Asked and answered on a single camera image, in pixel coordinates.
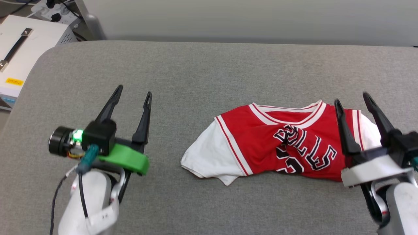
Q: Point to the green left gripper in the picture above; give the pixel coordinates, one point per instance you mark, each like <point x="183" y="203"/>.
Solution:
<point x="127" y="158"/>

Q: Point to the white equipment box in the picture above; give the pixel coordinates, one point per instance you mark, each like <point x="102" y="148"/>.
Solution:
<point x="42" y="42"/>

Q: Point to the yellow warning label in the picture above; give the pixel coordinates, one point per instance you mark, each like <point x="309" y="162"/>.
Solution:
<point x="14" y="81"/>

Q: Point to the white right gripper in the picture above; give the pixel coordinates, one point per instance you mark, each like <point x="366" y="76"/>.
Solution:
<point x="375" y="169"/>

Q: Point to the white power strip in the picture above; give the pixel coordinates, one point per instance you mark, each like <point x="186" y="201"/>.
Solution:
<point x="42" y="9"/>

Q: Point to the red white basketball jersey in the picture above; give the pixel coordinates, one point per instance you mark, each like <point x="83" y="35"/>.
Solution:
<point x="254" y="147"/>

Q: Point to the white partition panel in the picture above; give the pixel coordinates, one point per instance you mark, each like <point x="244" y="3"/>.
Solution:
<point x="248" y="19"/>

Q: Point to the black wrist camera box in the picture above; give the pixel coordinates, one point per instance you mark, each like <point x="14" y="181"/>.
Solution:
<point x="406" y="145"/>
<point x="99" y="137"/>

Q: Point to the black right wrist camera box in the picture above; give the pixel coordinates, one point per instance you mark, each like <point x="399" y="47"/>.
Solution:
<point x="406" y="145"/>

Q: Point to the grey partition foot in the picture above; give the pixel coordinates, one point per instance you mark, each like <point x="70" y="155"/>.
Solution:
<point x="96" y="29"/>

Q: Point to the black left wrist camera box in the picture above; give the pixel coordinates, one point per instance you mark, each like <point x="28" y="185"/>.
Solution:
<point x="99" y="137"/>

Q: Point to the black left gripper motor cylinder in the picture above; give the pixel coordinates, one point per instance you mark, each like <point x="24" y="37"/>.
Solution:
<point x="58" y="141"/>

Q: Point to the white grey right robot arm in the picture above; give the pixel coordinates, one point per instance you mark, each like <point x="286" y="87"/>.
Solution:
<point x="401" y="209"/>

